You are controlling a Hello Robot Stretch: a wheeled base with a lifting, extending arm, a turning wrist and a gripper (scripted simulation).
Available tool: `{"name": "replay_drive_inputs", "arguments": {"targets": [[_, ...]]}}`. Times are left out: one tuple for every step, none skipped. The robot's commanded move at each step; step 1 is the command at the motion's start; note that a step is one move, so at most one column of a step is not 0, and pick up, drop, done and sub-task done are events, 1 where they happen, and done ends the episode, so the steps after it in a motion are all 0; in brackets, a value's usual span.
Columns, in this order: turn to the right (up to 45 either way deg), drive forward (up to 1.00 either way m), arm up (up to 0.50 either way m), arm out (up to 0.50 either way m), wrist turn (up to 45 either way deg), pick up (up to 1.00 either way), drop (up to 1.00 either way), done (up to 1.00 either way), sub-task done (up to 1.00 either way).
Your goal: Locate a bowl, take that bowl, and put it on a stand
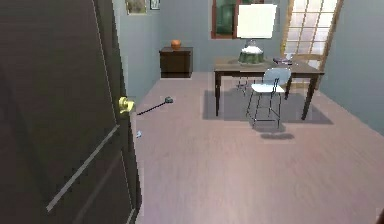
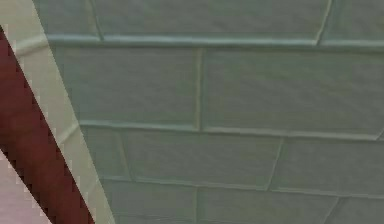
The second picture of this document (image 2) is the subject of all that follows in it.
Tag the dark red door frame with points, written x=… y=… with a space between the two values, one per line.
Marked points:
x=28 y=130

